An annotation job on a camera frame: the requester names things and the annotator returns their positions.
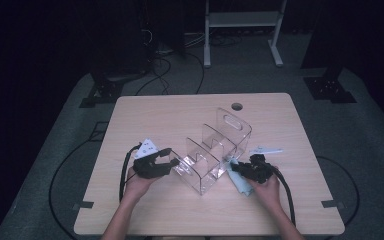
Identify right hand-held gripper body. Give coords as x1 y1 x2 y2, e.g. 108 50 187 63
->
243 145 284 185

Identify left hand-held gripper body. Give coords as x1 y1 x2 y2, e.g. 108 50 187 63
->
132 138 173 179

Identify clear acrylic divided organizer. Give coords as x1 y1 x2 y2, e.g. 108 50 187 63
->
170 107 253 196

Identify person's left hand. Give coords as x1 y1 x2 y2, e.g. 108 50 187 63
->
122 166 158 203

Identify person's right hand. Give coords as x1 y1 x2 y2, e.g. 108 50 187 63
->
247 173 282 212

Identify black strip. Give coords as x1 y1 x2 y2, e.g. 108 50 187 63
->
320 199 345 209
72 200 95 210

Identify black stand base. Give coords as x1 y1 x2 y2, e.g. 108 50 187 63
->
78 71 148 109
300 64 358 105

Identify dark equipment cabinet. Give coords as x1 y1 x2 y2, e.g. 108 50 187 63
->
89 0 156 79

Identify white metal stand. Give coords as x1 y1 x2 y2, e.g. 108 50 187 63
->
203 0 288 69

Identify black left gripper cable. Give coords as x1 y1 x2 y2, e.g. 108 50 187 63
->
119 143 143 203

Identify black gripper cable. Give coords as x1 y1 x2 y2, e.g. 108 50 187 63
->
119 143 143 203
269 165 297 228

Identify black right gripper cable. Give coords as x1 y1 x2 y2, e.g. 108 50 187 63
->
269 165 297 228

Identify looped black floor cable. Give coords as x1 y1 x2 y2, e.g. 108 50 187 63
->
135 55 173 96

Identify curved black floor cable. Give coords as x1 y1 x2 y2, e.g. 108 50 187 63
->
184 51 205 95

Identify long black floor cable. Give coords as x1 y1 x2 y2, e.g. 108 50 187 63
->
48 131 109 240
314 155 361 231

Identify tangle of dark cables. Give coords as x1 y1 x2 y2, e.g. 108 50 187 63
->
209 33 244 48

